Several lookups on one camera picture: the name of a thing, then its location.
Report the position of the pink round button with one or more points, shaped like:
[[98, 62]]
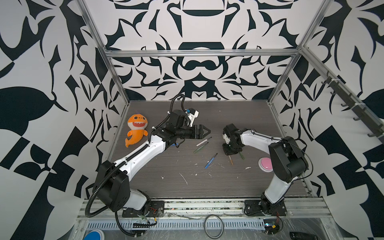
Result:
[[265, 164]]

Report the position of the black device bottom right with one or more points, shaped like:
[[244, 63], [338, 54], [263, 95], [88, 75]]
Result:
[[302, 236]]

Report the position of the orange shark plush toy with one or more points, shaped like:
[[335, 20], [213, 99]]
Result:
[[137, 124]]

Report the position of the pink pen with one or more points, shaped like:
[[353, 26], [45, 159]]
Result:
[[202, 142]]

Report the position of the blue pen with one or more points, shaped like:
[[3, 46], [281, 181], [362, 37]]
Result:
[[210, 161]]

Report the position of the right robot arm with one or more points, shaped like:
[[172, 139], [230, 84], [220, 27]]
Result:
[[287, 159]]

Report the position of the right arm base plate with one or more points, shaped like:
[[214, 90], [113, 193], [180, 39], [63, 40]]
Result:
[[258, 208]]

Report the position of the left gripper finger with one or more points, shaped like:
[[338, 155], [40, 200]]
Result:
[[204, 133], [203, 128]]

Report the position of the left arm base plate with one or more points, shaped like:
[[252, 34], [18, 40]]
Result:
[[150, 209]]

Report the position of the green lit circuit board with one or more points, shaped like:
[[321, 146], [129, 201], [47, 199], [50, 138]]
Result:
[[273, 227]]

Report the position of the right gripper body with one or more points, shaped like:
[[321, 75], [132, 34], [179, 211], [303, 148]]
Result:
[[229, 148]]

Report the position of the white slotted cable duct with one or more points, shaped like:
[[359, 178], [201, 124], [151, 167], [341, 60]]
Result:
[[183, 224]]

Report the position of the dark green pen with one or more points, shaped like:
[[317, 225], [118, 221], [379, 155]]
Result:
[[200, 148]]

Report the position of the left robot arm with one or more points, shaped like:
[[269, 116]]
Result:
[[112, 191]]

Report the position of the blue round button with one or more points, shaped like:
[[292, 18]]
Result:
[[95, 235]]

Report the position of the wall hook rail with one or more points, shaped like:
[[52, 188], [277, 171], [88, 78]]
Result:
[[352, 102]]

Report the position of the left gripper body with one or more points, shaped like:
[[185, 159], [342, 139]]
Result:
[[190, 132]]

